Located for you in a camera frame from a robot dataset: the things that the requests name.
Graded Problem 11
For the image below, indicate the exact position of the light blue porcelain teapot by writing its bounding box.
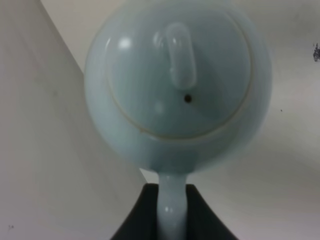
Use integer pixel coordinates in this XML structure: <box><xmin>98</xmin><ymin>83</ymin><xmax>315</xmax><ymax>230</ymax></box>
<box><xmin>84</xmin><ymin>0</ymin><xmax>272</xmax><ymax>240</ymax></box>

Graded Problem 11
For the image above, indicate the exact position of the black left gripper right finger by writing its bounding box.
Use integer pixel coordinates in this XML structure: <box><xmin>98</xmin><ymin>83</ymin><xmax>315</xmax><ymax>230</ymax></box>
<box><xmin>186</xmin><ymin>184</ymin><xmax>238</xmax><ymax>240</ymax></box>

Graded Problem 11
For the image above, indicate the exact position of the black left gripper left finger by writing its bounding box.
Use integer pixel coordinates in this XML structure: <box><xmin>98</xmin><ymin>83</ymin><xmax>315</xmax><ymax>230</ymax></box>
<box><xmin>112</xmin><ymin>183</ymin><xmax>159</xmax><ymax>240</ymax></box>

